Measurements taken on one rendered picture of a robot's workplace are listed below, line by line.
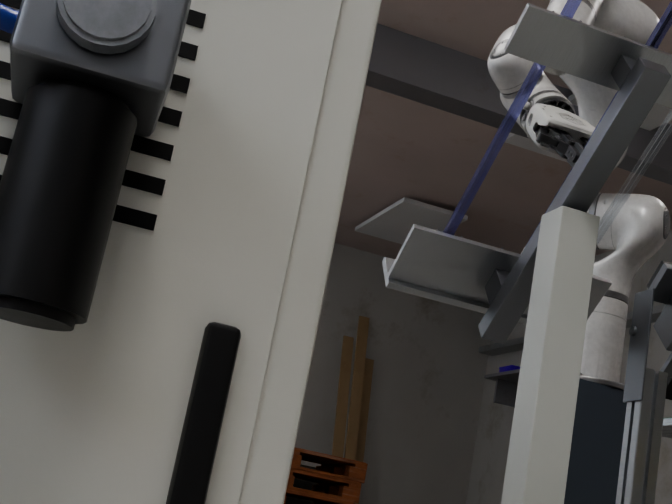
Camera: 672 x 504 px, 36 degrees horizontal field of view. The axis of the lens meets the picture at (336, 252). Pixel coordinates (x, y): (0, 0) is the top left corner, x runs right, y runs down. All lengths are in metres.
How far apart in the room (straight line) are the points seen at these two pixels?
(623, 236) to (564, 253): 0.79
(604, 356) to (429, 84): 4.21
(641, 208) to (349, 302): 8.60
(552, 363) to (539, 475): 0.15
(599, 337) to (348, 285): 8.66
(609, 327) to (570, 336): 0.76
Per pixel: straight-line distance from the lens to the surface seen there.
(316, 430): 10.49
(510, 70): 1.71
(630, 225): 2.23
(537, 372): 1.41
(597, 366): 2.16
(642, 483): 1.60
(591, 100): 2.18
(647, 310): 1.63
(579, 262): 1.46
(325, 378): 10.55
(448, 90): 6.27
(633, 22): 2.12
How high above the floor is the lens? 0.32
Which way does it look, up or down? 15 degrees up
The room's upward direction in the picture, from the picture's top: 11 degrees clockwise
